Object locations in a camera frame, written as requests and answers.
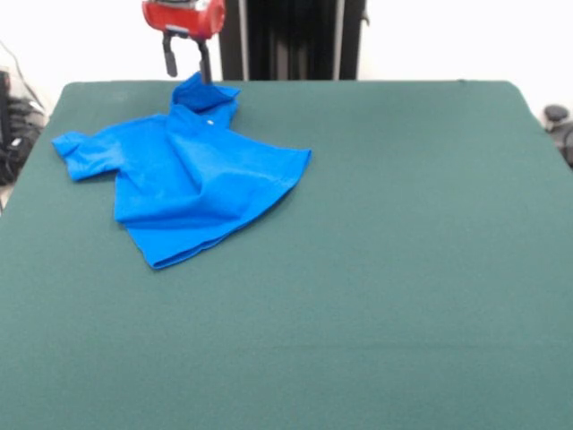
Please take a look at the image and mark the blue shirt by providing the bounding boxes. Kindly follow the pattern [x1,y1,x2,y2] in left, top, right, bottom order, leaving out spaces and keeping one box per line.
[51,71,313,271]

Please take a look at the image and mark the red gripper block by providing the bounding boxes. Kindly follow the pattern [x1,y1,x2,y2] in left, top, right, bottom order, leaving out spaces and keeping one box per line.
[141,0,227,86]

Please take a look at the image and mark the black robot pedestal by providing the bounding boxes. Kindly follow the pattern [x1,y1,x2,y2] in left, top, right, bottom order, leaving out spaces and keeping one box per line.
[217,0,372,82]

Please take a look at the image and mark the dark green table cloth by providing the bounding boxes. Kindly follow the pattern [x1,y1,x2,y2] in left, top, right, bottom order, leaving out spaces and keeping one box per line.
[0,79,573,430]

